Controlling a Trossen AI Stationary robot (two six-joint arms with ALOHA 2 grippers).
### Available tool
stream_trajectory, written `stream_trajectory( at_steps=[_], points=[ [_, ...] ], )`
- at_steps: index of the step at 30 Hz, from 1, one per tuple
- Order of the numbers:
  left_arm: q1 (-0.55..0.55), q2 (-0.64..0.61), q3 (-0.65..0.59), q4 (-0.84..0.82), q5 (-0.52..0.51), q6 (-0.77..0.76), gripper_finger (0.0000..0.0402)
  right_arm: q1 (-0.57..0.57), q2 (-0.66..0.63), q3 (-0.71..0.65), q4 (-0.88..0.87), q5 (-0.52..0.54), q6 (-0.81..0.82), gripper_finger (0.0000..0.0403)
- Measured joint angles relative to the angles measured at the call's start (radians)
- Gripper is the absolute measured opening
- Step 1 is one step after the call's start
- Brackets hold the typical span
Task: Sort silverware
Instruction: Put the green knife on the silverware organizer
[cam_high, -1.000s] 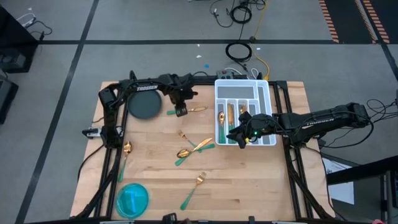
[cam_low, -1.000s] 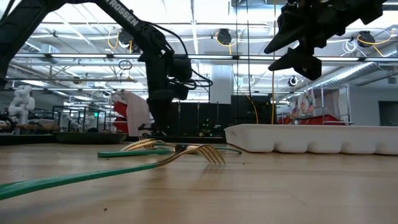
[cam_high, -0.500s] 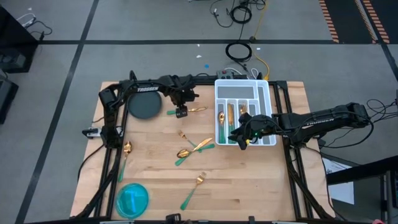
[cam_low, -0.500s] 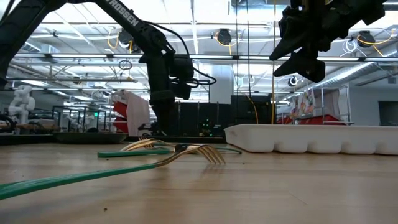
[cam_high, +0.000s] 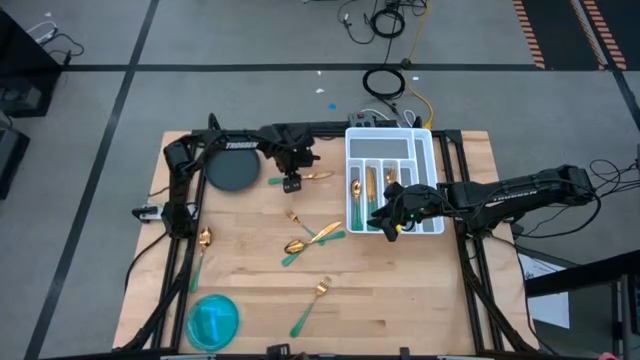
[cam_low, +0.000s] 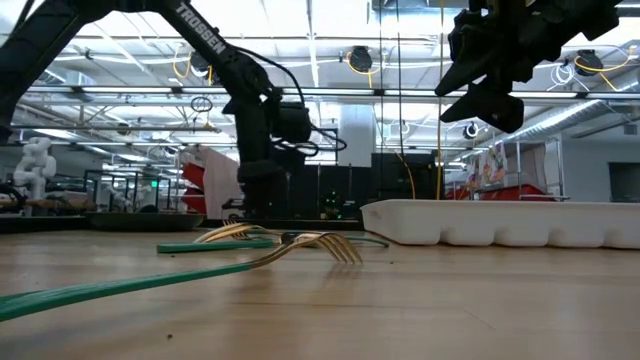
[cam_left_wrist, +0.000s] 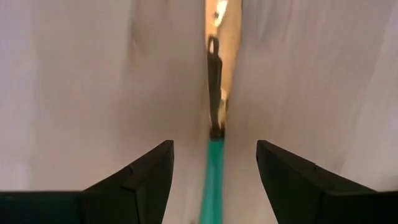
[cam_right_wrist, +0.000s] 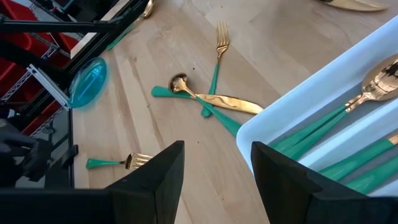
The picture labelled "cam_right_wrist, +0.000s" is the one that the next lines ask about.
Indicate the white cutlery tray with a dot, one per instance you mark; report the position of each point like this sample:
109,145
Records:
311,93

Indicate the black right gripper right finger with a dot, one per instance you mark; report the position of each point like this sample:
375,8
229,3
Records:
280,186

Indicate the red plastic storage bin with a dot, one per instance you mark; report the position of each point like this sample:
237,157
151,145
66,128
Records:
46,118
14,46
15,7

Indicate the silver extrusion bracket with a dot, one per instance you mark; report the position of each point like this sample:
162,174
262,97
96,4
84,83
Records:
46,84

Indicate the black frame clamp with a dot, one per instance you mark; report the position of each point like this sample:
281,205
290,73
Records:
70,154

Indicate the teal translucent plastic plate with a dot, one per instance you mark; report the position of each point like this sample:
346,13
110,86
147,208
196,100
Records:
88,82

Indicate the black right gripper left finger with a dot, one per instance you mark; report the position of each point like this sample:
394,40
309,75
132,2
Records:
149,193

